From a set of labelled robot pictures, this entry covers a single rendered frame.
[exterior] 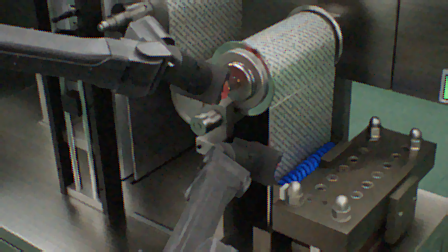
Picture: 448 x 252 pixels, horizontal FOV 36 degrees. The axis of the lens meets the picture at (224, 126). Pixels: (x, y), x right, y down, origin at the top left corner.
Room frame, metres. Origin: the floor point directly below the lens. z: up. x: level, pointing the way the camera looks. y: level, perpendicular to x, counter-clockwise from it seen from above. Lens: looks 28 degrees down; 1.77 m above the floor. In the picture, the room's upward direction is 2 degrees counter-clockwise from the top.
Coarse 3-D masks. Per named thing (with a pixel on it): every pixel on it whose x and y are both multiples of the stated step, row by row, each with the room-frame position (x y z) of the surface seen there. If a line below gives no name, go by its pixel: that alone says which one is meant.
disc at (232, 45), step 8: (224, 48) 1.19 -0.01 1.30; (232, 48) 1.18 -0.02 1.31; (240, 48) 1.17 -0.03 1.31; (248, 48) 1.16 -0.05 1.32; (216, 56) 1.21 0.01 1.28; (256, 56) 1.15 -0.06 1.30; (264, 64) 1.14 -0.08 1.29; (264, 72) 1.14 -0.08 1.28; (272, 80) 1.13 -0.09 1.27; (272, 88) 1.12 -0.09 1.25; (264, 96) 1.14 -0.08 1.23; (272, 96) 1.13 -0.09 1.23; (264, 104) 1.14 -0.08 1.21; (240, 112) 1.17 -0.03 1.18; (248, 112) 1.16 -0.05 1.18; (256, 112) 1.15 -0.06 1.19
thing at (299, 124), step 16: (320, 80) 1.27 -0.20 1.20; (304, 96) 1.22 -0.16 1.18; (320, 96) 1.27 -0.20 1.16; (272, 112) 1.13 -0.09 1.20; (288, 112) 1.18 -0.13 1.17; (304, 112) 1.22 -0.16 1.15; (320, 112) 1.28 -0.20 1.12; (272, 128) 1.14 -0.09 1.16; (288, 128) 1.18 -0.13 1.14; (304, 128) 1.23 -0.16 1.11; (320, 128) 1.28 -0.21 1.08; (272, 144) 1.14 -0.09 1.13; (288, 144) 1.18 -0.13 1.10; (304, 144) 1.23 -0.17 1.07; (320, 144) 1.28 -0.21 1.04; (288, 160) 1.18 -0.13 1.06
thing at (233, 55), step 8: (224, 56) 1.18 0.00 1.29; (232, 56) 1.17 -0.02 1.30; (240, 56) 1.16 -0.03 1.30; (248, 56) 1.15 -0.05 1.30; (216, 64) 1.19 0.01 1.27; (224, 64) 1.18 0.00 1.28; (248, 64) 1.15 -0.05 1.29; (256, 64) 1.14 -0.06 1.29; (256, 72) 1.13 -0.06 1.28; (256, 80) 1.13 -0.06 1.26; (264, 80) 1.13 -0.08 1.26; (256, 88) 1.13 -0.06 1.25; (264, 88) 1.13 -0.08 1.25; (256, 96) 1.13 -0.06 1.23; (240, 104) 1.16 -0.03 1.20; (248, 104) 1.15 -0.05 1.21; (256, 104) 1.14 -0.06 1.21
